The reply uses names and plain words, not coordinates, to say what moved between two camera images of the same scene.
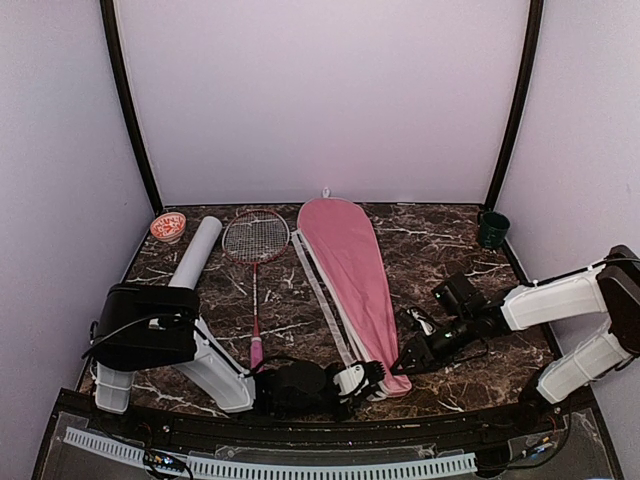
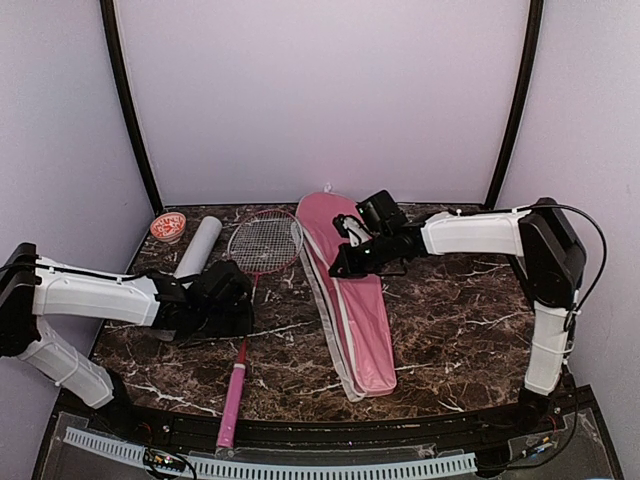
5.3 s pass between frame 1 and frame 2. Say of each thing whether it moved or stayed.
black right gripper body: moved
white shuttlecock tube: stayed
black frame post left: stayed
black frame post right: stayed
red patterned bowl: stayed
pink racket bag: moved
